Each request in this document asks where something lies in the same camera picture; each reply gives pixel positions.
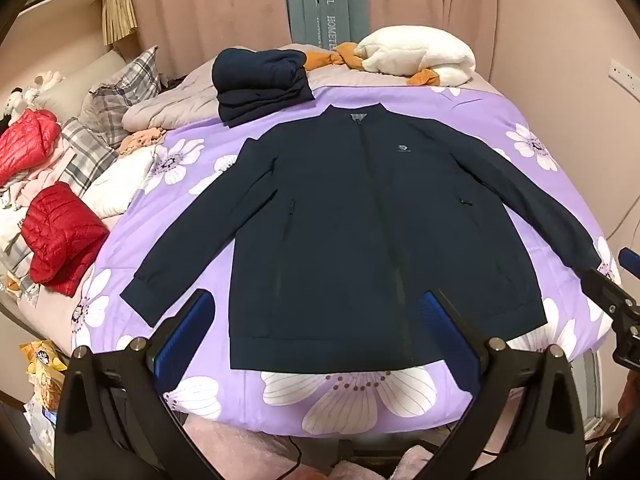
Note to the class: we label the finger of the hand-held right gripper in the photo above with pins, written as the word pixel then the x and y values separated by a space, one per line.
pixel 607 292
pixel 630 258

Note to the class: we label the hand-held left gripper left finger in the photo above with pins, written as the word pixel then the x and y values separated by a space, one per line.
pixel 182 340

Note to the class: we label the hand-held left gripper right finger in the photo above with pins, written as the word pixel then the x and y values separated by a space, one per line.
pixel 450 340

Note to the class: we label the navy zip jacket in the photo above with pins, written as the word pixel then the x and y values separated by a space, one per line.
pixel 350 235

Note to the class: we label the pink clothes pile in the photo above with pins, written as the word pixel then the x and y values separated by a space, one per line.
pixel 50 170

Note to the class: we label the folded navy clothes stack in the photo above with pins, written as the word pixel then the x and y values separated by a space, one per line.
pixel 260 85

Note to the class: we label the pink fluffy cloth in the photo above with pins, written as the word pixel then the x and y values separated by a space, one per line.
pixel 240 450

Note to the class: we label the yellow snack bag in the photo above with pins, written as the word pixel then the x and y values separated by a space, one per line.
pixel 45 365

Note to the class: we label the dark red down jacket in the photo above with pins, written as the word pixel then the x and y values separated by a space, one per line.
pixel 60 235

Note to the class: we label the plaid white cloth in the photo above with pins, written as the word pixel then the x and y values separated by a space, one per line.
pixel 15 255

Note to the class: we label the peach cloth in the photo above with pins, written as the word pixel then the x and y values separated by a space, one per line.
pixel 140 140

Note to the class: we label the small plaid pillow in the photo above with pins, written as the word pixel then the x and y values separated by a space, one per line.
pixel 87 155

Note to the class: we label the purple floral blanket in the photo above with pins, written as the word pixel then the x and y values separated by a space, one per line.
pixel 480 110

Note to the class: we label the grey quilt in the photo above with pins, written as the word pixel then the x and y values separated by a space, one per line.
pixel 165 105

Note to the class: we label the bright red down jacket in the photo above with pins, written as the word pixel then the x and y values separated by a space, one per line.
pixel 25 145

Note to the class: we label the large plaid pillow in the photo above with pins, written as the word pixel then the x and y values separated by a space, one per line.
pixel 130 75

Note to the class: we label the beige pillow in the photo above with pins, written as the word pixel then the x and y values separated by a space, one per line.
pixel 85 75

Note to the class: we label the white plush dog toy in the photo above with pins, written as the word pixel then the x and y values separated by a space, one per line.
pixel 15 100

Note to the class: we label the pale plush toy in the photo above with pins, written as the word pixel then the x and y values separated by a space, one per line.
pixel 47 80

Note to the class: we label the beige curtain tassel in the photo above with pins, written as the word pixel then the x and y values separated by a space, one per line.
pixel 119 15

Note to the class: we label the pink curtain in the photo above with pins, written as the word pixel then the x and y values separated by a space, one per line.
pixel 210 0

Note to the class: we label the grey-blue curtain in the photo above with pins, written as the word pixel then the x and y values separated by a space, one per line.
pixel 350 0

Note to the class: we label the white wall socket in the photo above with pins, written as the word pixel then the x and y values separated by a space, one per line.
pixel 625 75

